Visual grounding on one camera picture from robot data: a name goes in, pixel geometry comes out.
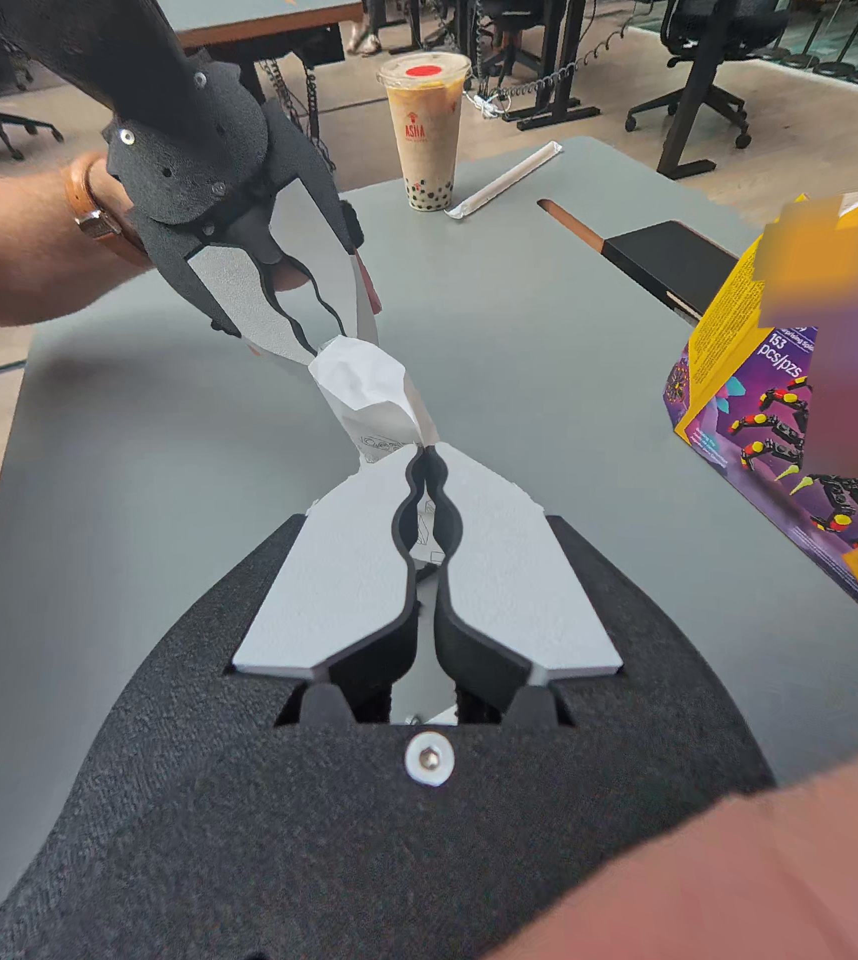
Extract brown leather wristwatch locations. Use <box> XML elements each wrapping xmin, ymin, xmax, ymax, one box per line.
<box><xmin>63</xmin><ymin>152</ymin><xmax>151</xmax><ymax>270</ymax></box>

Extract person's left forearm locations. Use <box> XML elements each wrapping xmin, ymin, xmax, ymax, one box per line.
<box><xmin>0</xmin><ymin>153</ymin><xmax>156</xmax><ymax>329</ymax></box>

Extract purple yellow toy box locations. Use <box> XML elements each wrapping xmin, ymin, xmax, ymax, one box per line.
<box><xmin>663</xmin><ymin>191</ymin><xmax>858</xmax><ymax>630</ymax></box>

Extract person's left hand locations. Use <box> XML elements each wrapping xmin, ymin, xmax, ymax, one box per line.
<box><xmin>273</xmin><ymin>253</ymin><xmax>385</xmax><ymax>318</ymax></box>

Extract bubble tea plastic cup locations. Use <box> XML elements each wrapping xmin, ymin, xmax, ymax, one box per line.
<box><xmin>378</xmin><ymin>51</ymin><xmax>472</xmax><ymax>213</ymax></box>

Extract grey background desk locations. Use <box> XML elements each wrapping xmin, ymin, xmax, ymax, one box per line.
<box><xmin>174</xmin><ymin>0</ymin><xmax>366</xmax><ymax>48</ymax></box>

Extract white paper bag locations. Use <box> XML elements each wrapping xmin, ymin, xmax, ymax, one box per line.
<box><xmin>307</xmin><ymin>335</ymin><xmax>448</xmax><ymax>571</ymax></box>

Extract paper wrapped straw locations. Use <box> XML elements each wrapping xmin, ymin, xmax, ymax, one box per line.
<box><xmin>445</xmin><ymin>141</ymin><xmax>565</xmax><ymax>222</ymax></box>

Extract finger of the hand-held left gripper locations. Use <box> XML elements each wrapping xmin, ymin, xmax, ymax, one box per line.
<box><xmin>264</xmin><ymin>176</ymin><xmax>382</xmax><ymax>354</ymax></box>
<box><xmin>187</xmin><ymin>243</ymin><xmax>321</xmax><ymax>369</ymax></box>

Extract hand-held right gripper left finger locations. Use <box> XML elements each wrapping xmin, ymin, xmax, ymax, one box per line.
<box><xmin>232</xmin><ymin>444</ymin><xmax>428</xmax><ymax>723</ymax></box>

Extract person's right forearm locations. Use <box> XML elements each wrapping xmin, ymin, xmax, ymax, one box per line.
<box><xmin>485</xmin><ymin>746</ymin><xmax>858</xmax><ymax>960</ymax></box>

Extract black desk leg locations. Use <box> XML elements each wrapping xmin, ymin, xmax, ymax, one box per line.
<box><xmin>502</xmin><ymin>0</ymin><xmax>602</xmax><ymax>125</ymax></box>
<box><xmin>657</xmin><ymin>30</ymin><xmax>746</xmax><ymax>181</ymax></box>

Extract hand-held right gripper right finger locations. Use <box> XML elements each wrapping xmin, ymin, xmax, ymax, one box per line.
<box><xmin>427</xmin><ymin>442</ymin><xmax>625</xmax><ymax>723</ymax></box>

